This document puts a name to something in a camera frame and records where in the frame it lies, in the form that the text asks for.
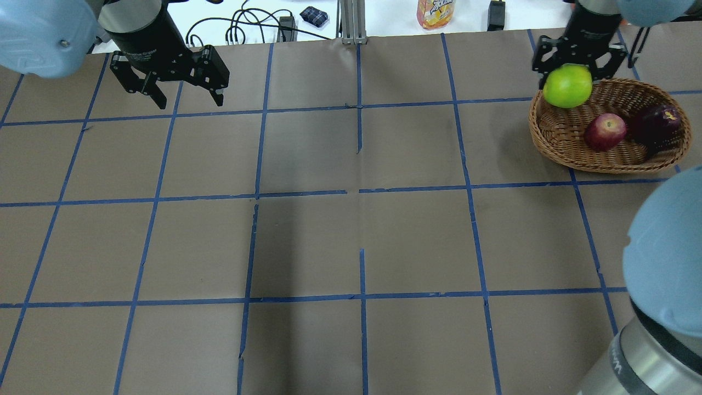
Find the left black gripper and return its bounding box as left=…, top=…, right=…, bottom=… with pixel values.
left=110, top=1, right=230, bottom=110

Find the dark red apple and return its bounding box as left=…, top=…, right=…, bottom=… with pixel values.
left=629, top=104, right=681, bottom=146

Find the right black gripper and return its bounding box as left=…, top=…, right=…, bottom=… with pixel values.
left=531, top=5, right=629, bottom=88

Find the dark blue pouch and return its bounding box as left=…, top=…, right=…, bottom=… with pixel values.
left=300, top=7, right=329, bottom=28

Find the black power adapter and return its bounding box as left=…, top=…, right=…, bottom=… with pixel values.
left=276, top=15, right=297, bottom=43
left=486, top=1, right=506, bottom=32

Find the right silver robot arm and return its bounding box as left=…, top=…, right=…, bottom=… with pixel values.
left=532, top=1, right=700, bottom=394

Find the green apple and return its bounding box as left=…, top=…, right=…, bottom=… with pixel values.
left=542, top=64, right=593, bottom=109

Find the red yellow apple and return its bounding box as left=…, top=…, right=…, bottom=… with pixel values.
left=584, top=113, right=627, bottom=152

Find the wicker basket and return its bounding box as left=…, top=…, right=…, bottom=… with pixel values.
left=528, top=78, right=693, bottom=173

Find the orange drink bottle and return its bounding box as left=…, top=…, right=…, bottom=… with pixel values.
left=416, top=0, right=455, bottom=30

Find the aluminium frame post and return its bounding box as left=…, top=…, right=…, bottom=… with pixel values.
left=337, top=0, right=367, bottom=45

